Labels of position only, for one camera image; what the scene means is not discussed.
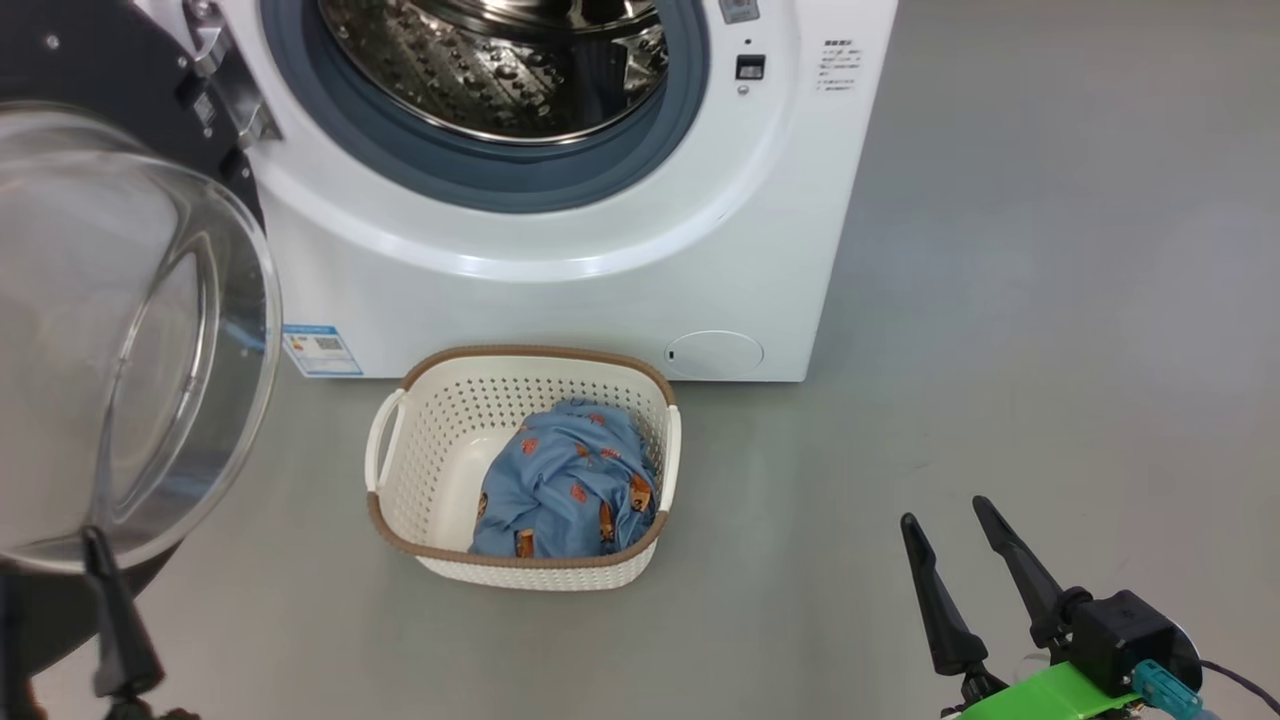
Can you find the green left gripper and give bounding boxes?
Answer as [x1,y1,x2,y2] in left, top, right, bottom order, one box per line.
[82,527,201,720]

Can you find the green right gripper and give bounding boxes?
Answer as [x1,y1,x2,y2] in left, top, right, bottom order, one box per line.
[900,495,1146,720]

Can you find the washing machine glass door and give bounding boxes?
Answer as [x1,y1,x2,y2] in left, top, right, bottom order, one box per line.
[0,0,284,681]

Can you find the blue patterned garment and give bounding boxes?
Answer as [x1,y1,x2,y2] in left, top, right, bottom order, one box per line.
[468,400,661,559]

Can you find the white front-load washing machine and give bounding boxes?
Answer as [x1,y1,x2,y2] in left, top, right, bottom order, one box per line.
[135,0,899,383]

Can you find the metal washing machine door hinge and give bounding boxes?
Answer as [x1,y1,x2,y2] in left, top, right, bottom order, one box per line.
[183,0,283,151]

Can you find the perforated steel washer drum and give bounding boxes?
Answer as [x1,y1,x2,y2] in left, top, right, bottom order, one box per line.
[318,0,669,146]

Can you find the blue energy label sticker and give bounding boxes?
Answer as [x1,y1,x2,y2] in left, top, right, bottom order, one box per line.
[282,324,364,378]

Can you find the cream perforated laundry basket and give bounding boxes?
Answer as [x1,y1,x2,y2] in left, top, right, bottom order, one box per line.
[365,345,683,592]

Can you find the round drain filter cover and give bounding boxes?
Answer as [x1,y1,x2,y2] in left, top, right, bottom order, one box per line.
[665,330,766,381]

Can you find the teal cable connector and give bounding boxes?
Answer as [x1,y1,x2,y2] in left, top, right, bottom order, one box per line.
[1132,660,1206,717]

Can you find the thin black right gripper cable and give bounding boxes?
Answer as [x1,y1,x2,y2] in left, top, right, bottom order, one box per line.
[1198,660,1280,717]

